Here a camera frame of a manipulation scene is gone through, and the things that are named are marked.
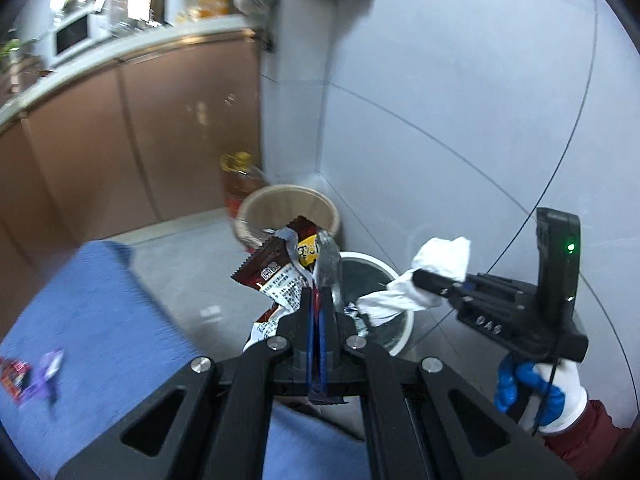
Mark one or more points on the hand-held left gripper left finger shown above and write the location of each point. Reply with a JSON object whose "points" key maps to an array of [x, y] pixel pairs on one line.
{"points": [[311, 360]]}

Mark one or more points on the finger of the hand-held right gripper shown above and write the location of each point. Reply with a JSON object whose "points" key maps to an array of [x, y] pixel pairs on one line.
{"points": [[440, 282]]}

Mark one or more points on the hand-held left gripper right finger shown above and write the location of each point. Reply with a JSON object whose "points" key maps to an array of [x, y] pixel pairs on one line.
{"points": [[326, 360]]}

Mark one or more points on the white tissue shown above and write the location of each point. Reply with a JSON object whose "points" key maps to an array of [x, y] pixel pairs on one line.
{"points": [[440, 260]]}

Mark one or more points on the grey trash bin white rim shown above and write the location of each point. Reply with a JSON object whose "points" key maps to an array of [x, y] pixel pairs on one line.
{"points": [[385, 280]]}

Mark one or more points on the silver yellow snack wrapper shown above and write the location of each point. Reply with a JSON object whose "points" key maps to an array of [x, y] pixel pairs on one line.
{"points": [[327, 265]]}

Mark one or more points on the brown snack wrapper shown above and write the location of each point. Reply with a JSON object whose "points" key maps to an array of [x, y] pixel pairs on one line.
{"points": [[267, 262]]}

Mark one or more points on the person's right forearm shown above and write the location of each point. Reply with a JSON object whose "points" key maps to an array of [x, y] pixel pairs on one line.
{"points": [[585, 445]]}

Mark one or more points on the person's right hand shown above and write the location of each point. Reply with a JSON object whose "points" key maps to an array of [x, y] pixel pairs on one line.
{"points": [[565, 390]]}

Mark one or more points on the beige bucket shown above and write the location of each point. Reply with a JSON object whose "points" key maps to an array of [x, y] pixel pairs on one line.
{"points": [[285, 210]]}

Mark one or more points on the blue terry towel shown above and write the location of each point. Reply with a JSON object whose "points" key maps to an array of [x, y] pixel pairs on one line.
{"points": [[125, 340]]}

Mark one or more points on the cooking oil bottle yellow cap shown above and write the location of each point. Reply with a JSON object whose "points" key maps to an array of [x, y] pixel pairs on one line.
{"points": [[242, 185]]}

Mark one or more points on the purple snack wrapper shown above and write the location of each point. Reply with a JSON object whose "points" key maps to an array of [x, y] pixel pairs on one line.
{"points": [[46, 372]]}

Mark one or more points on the red snack wrapper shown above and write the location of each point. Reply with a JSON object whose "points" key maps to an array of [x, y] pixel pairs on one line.
{"points": [[12, 377]]}

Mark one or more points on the brown kitchen base cabinets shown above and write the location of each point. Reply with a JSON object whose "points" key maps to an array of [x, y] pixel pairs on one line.
{"points": [[125, 125]]}

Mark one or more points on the white microwave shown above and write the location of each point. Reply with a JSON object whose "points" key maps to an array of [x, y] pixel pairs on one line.
{"points": [[72, 35]]}

